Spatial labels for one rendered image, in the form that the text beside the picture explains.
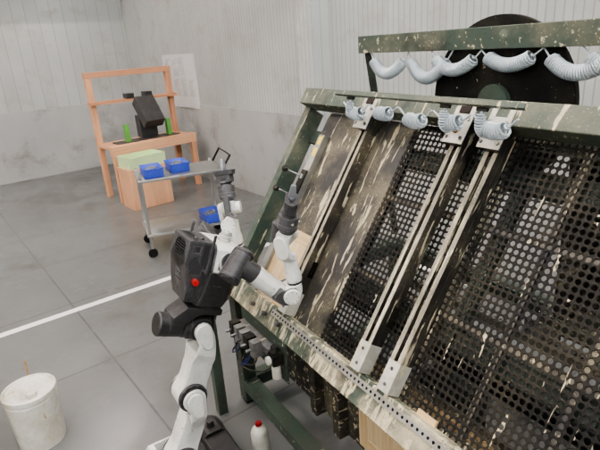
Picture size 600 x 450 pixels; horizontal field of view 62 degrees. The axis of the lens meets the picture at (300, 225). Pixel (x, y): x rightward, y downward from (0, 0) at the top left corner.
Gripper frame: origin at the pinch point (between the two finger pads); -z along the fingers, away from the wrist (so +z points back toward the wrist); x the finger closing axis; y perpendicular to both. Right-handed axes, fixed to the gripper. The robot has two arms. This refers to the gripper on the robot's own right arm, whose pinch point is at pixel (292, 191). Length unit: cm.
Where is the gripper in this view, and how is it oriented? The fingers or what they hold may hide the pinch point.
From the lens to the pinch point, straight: 208.1
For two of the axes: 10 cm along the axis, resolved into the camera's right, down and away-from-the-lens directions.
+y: 9.9, 1.4, 0.5
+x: 0.3, -5.0, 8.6
